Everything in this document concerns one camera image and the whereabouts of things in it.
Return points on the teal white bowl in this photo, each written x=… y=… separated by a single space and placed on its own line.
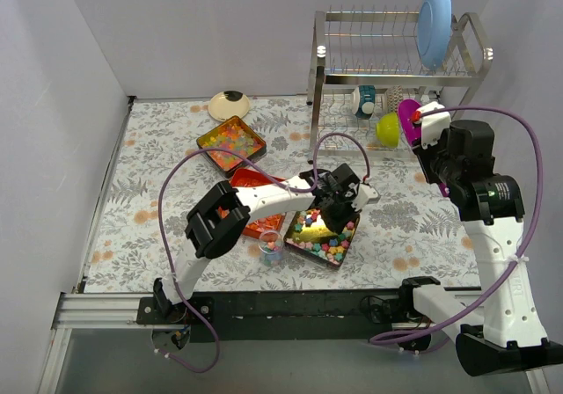
x=364 y=101

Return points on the steel dish rack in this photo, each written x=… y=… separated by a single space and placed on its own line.
x=379 y=48

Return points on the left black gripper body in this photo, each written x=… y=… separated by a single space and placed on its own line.
x=336 y=214

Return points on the dark tin translucent star candies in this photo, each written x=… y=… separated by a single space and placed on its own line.
x=233 y=135

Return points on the patterned beige bowl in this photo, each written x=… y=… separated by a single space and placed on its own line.
x=393 y=97

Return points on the aluminium frame rail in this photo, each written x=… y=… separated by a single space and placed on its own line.
x=101 y=311

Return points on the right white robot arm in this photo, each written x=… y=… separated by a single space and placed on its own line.
x=508 y=337

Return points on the blue plate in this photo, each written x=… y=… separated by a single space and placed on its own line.
x=433 y=32

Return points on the dark tin pastel star candies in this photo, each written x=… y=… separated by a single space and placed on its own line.
x=308 y=236

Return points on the yellow green bowl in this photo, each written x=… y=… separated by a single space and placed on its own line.
x=387 y=130

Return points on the floral table mat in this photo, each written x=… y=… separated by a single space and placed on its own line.
x=411 y=231

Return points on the orange tin of lollipops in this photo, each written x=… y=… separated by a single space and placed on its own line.
x=244 y=177

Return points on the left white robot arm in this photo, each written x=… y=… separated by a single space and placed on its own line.
x=216 y=222

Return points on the black base bar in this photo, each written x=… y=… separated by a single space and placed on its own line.
x=304 y=315

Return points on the clear glass jar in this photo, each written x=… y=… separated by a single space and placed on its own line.
x=271 y=248

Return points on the cream plate black spot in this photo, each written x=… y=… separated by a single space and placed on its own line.
x=226 y=104

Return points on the purple plastic scoop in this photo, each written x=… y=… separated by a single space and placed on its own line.
x=409 y=121

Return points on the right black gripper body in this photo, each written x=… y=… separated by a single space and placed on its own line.
x=427 y=161

